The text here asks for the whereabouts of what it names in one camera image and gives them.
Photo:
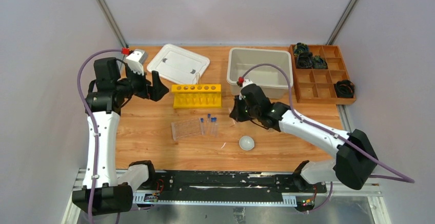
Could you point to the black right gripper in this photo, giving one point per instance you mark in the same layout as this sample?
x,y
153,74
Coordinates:
x,y
236,113

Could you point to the dark green ring part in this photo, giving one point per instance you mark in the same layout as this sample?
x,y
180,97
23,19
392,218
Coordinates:
x,y
300,48
319,63

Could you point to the wooden compartment tray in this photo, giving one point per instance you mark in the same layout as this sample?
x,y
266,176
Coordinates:
x,y
315,86

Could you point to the dark green ring part top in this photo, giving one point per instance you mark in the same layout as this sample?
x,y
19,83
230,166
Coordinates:
x,y
300,48

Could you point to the blue capped tube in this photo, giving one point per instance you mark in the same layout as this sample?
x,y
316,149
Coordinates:
x,y
215,127
211,125
202,127
208,120

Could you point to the white plastic bin lid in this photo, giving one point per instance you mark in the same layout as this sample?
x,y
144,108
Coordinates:
x,y
178,65

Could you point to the yellow test tube rack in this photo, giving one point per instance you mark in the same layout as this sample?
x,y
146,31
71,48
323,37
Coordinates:
x,y
197,96

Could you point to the clear acrylic tube rack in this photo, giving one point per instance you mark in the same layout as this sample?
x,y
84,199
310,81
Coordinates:
x,y
185,128

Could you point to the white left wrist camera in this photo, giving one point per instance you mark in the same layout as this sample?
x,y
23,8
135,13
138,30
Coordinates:
x,y
135,61

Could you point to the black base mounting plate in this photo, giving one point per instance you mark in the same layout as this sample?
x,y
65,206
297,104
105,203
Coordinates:
x,y
173,186

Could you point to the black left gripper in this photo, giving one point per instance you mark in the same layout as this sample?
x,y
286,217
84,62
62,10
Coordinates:
x,y
147,87

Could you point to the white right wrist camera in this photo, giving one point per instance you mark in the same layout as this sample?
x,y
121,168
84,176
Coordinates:
x,y
242,83

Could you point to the black ring part on tray edge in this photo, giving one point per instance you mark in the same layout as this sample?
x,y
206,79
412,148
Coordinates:
x,y
344,89

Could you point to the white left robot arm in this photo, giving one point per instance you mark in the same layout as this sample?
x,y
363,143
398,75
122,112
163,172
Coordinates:
x,y
103,191

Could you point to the white plastic bin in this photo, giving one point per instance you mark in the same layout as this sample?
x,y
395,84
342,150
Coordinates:
x,y
271,80

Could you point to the dark green ring part right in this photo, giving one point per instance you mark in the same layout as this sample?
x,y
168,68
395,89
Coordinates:
x,y
319,63

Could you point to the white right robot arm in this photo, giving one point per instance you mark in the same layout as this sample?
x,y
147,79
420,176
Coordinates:
x,y
352,154

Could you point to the aluminium frame rail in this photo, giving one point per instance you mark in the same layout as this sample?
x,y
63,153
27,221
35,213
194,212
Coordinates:
x,y
302,205

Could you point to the clear test tube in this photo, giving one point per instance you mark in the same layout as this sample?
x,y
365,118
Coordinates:
x,y
197,78

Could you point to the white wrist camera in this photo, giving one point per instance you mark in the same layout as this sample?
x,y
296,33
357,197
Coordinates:
x,y
242,83
135,61

